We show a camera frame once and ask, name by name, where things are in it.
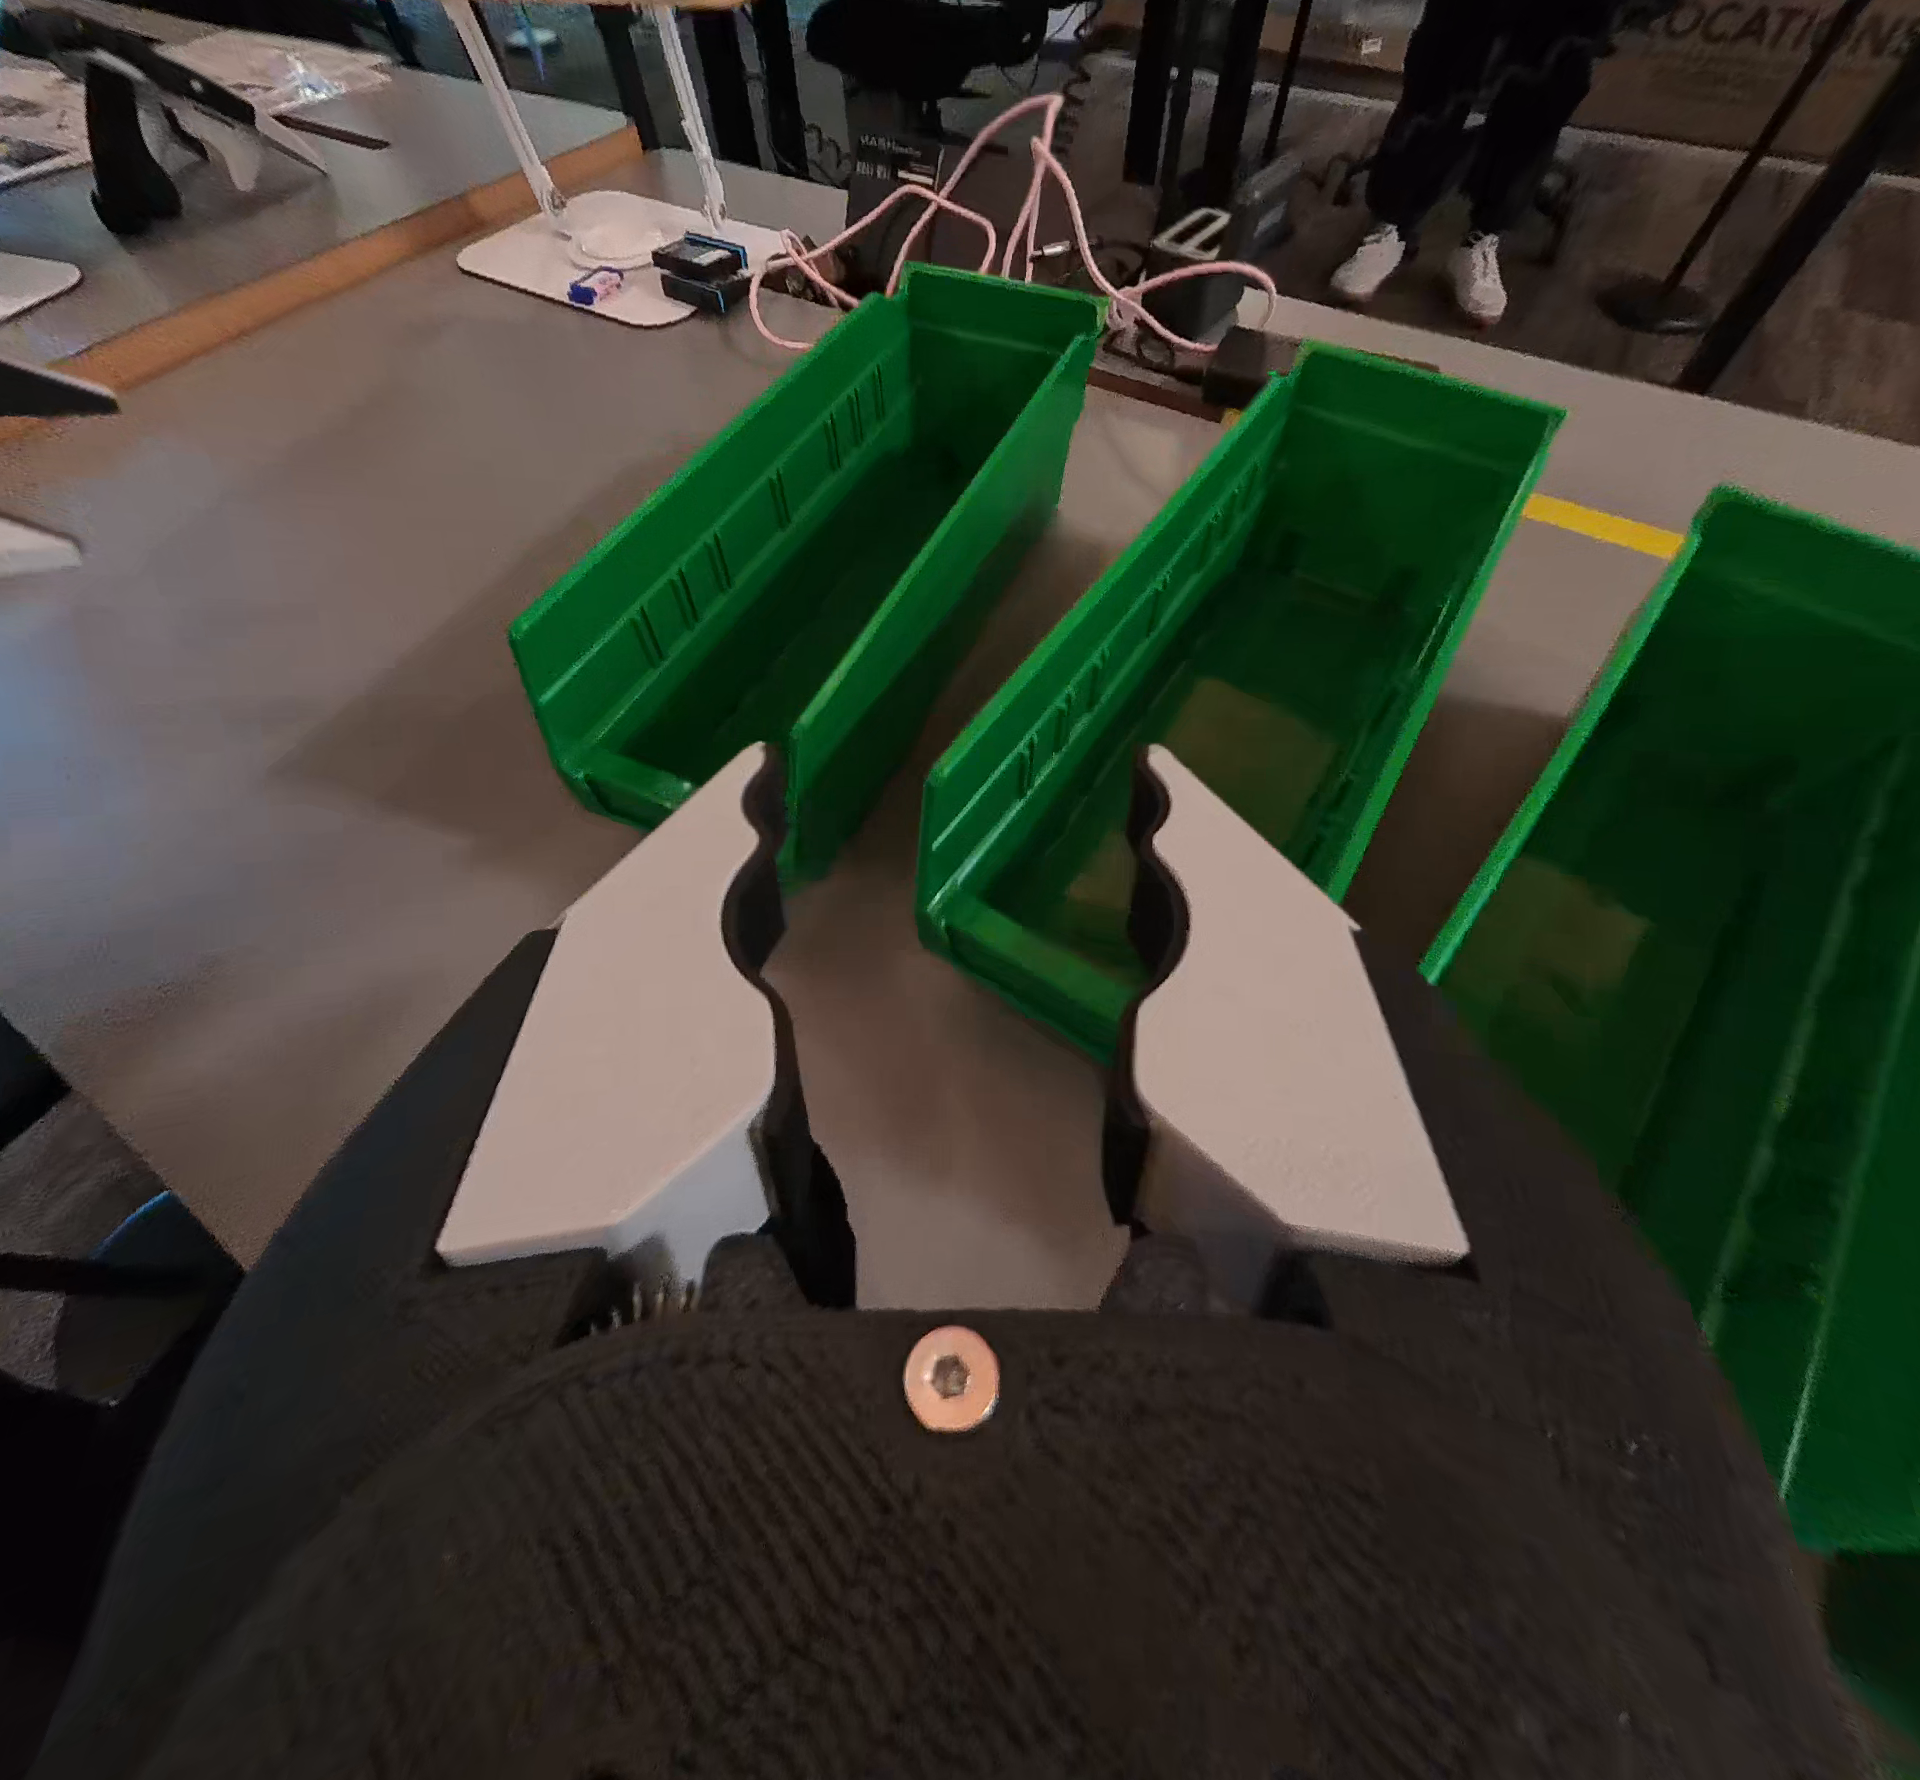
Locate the black power adapter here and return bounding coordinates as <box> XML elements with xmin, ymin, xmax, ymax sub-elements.
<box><xmin>1199</xmin><ymin>329</ymin><xmax>1301</xmax><ymax>411</ymax></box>

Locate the pink cable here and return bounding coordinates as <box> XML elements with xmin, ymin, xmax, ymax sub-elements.
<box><xmin>747</xmin><ymin>92</ymin><xmax>1279</xmax><ymax>362</ymax></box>

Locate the black round stand base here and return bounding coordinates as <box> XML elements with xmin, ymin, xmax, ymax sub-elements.
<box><xmin>1594</xmin><ymin>276</ymin><xmax>1715</xmax><ymax>337</ymax></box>

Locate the yellow tape strip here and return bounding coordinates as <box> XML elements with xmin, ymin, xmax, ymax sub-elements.
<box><xmin>1520</xmin><ymin>491</ymin><xmax>1690</xmax><ymax>561</ymax></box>

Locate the grey charger with handle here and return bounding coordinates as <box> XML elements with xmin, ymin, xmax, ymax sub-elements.
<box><xmin>1144</xmin><ymin>206</ymin><xmax>1279</xmax><ymax>344</ymax></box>

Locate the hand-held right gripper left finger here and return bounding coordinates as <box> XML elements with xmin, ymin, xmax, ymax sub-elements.
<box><xmin>435</xmin><ymin>745</ymin><xmax>860</xmax><ymax>1309</ymax></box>

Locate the grey desk with wooden edge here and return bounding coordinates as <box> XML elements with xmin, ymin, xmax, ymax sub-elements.
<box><xmin>0</xmin><ymin>0</ymin><xmax>639</xmax><ymax>394</ymax></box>

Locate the large cardboard box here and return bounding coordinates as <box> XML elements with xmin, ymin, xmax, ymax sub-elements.
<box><xmin>1559</xmin><ymin>0</ymin><xmax>1920</xmax><ymax>163</ymax></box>

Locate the green plastic bin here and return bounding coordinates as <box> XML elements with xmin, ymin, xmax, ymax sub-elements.
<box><xmin>1420</xmin><ymin>485</ymin><xmax>1920</xmax><ymax>1564</ymax></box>
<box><xmin>506</xmin><ymin>259</ymin><xmax>1112</xmax><ymax>885</ymax></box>
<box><xmin>915</xmin><ymin>340</ymin><xmax>1566</xmax><ymax>1067</ymax></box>

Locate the clear plastic bag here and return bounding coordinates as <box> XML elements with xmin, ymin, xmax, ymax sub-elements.
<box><xmin>180</xmin><ymin>28</ymin><xmax>395</xmax><ymax>109</ymax></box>

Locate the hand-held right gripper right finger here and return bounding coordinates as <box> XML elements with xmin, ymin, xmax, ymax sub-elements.
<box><xmin>1102</xmin><ymin>745</ymin><xmax>1475</xmax><ymax>1299</ymax></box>

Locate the black office chair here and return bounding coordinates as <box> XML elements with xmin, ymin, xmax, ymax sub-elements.
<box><xmin>804</xmin><ymin>0</ymin><xmax>1089</xmax><ymax>185</ymax></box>

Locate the black power station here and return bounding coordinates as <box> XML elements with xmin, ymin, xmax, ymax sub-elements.
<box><xmin>843</xmin><ymin>129</ymin><xmax>949</xmax><ymax>297</ymax></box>

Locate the black desk stand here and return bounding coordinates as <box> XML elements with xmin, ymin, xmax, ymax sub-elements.
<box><xmin>82</xmin><ymin>52</ymin><xmax>185</xmax><ymax>239</ymax></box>

